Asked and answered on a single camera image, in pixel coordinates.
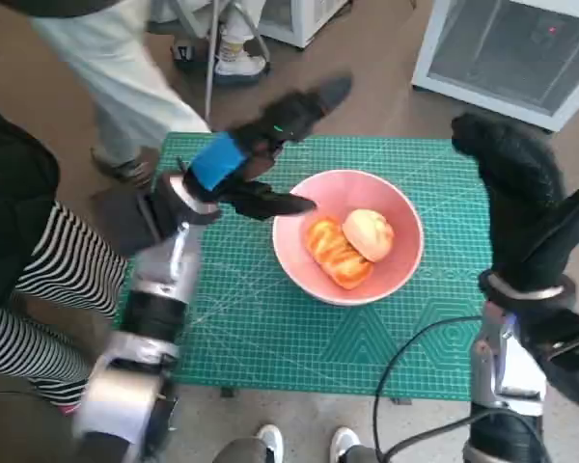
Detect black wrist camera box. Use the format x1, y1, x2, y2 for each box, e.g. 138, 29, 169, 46
96, 190, 184, 257
515, 308, 579, 419

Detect long black robot cable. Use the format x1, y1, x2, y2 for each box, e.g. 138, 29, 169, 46
373, 315, 486, 463

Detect person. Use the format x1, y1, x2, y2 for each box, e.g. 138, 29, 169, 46
0, 98, 129, 416
26, 0, 213, 187
211, 422, 382, 463
147, 0, 271, 86

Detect round toy bread bun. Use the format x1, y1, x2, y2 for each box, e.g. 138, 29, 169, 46
342, 207, 396, 264

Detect pink bowl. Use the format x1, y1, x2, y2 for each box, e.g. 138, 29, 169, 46
272, 169, 425, 307

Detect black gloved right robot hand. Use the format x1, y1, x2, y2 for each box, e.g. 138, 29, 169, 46
451, 113, 579, 295

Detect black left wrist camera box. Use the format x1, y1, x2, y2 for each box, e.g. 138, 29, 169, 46
96, 190, 184, 257

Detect grey chair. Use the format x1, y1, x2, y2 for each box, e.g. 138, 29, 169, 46
173, 0, 271, 122

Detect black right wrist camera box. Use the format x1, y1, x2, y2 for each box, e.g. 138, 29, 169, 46
515, 308, 579, 419

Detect braided toy bread loaf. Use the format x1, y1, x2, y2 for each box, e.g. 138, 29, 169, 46
306, 216, 375, 290

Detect green cutting mat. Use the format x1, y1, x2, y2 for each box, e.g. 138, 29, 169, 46
152, 132, 494, 402

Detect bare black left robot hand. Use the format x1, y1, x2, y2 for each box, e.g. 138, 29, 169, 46
180, 74, 354, 223

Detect large white mesh cabinet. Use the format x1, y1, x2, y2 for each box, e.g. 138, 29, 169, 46
411, 0, 579, 134

